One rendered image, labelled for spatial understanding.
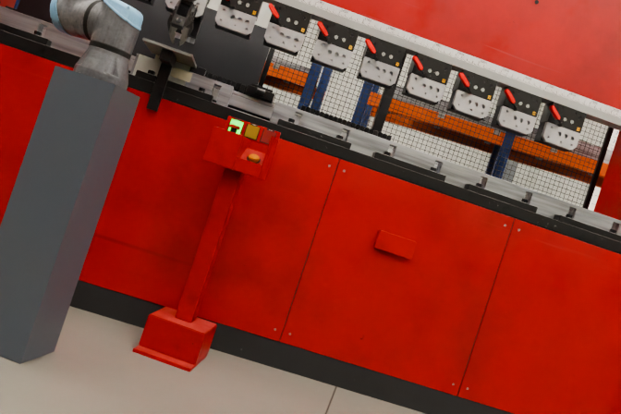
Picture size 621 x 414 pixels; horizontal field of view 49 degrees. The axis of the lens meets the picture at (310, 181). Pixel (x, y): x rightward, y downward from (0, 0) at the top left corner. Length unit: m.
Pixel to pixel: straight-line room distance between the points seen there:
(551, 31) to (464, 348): 1.33
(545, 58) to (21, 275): 2.13
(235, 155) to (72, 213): 0.64
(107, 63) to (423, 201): 1.32
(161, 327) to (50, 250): 0.58
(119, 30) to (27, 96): 0.80
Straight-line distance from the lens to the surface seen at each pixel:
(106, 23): 1.99
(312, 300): 2.64
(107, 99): 1.90
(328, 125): 2.73
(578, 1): 3.11
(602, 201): 3.75
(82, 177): 1.90
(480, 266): 2.77
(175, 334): 2.36
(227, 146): 2.32
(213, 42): 3.28
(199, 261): 2.38
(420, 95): 2.80
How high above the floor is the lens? 0.66
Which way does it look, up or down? 1 degrees up
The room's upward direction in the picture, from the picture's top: 18 degrees clockwise
